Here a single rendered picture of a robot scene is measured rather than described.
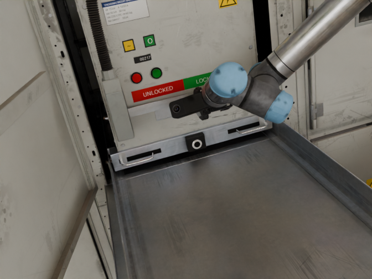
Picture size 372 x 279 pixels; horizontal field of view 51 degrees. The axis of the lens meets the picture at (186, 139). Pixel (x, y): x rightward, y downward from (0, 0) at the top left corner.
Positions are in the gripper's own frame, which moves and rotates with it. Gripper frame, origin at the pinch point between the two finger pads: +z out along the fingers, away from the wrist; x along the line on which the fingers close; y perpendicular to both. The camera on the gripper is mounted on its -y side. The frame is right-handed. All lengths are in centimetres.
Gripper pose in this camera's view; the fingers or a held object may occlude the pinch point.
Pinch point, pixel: (195, 109)
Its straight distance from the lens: 118.1
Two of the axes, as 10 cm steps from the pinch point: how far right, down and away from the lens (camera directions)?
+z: -1.3, 1.0, 9.9
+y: 9.5, -2.6, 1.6
